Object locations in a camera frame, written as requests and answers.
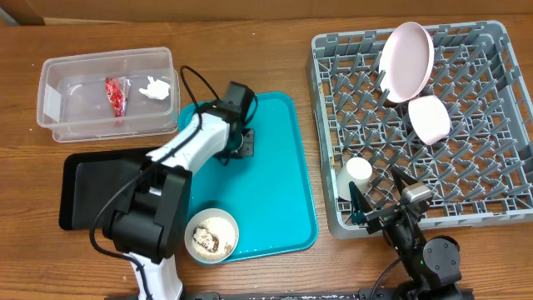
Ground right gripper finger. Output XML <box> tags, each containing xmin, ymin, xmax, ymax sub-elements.
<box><xmin>391</xmin><ymin>166</ymin><xmax>418</xmax><ymax>194</ymax></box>
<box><xmin>349</xmin><ymin>182</ymin><xmax>373</xmax><ymax>225</ymax></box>

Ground white cup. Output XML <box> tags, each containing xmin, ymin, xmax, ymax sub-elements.
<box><xmin>336</xmin><ymin>157</ymin><xmax>373</xmax><ymax>201</ymax></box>

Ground teal serving tray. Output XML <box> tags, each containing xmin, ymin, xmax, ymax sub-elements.
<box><xmin>187</xmin><ymin>92</ymin><xmax>319</xmax><ymax>262</ymax></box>

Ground pink bowl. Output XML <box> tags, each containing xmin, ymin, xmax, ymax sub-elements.
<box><xmin>408</xmin><ymin>95</ymin><xmax>451</xmax><ymax>145</ymax></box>

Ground grey bowl with food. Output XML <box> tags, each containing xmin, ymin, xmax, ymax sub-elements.
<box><xmin>184</xmin><ymin>208</ymin><xmax>239</xmax><ymax>264</ymax></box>

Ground white napkin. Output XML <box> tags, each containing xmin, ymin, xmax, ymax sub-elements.
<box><xmin>138</xmin><ymin>76</ymin><xmax>170</xmax><ymax>101</ymax></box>

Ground pink plate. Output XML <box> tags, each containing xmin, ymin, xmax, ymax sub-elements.
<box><xmin>379</xmin><ymin>22</ymin><xmax>434</xmax><ymax>103</ymax></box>

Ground red snack wrapper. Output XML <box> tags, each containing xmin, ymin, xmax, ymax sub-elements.
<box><xmin>105</xmin><ymin>77</ymin><xmax>131</xmax><ymax>118</ymax></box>

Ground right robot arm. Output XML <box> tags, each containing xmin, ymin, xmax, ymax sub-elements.
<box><xmin>349</xmin><ymin>167</ymin><xmax>466</xmax><ymax>299</ymax></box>

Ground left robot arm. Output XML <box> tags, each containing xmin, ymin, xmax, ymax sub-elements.
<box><xmin>95</xmin><ymin>82</ymin><xmax>258</xmax><ymax>299</ymax></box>

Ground grey dishwasher rack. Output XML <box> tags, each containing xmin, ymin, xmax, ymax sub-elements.
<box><xmin>307</xmin><ymin>21</ymin><xmax>532</xmax><ymax>239</ymax></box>

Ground clear plastic bin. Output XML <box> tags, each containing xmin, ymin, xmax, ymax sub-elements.
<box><xmin>37</xmin><ymin>47</ymin><xmax>181</xmax><ymax>143</ymax></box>

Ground black tray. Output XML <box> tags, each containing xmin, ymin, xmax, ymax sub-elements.
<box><xmin>58</xmin><ymin>147</ymin><xmax>153</xmax><ymax>231</ymax></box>

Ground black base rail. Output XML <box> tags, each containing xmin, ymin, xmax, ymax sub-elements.
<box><xmin>104</xmin><ymin>288</ymin><xmax>475</xmax><ymax>300</ymax></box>

